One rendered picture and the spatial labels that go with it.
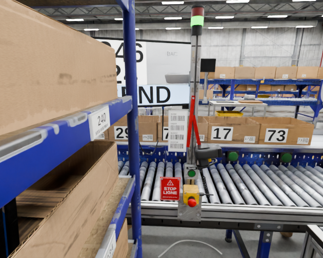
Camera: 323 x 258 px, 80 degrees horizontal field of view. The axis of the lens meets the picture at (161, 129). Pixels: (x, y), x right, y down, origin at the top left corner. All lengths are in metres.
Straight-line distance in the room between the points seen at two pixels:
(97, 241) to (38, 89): 0.24
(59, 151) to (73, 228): 0.15
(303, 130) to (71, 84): 1.69
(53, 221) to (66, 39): 0.20
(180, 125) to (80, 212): 0.65
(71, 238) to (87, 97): 0.19
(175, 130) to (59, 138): 0.74
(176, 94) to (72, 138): 0.80
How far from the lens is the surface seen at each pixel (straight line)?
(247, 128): 1.60
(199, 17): 0.89
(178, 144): 0.90
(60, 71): 0.25
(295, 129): 1.76
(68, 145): 0.19
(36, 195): 0.49
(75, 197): 0.29
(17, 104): 0.20
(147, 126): 1.51
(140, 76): 0.91
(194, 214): 1.09
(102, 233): 0.36
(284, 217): 1.23
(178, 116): 0.87
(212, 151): 0.87
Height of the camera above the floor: 1.38
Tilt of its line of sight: 15 degrees down
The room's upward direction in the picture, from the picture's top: straight up
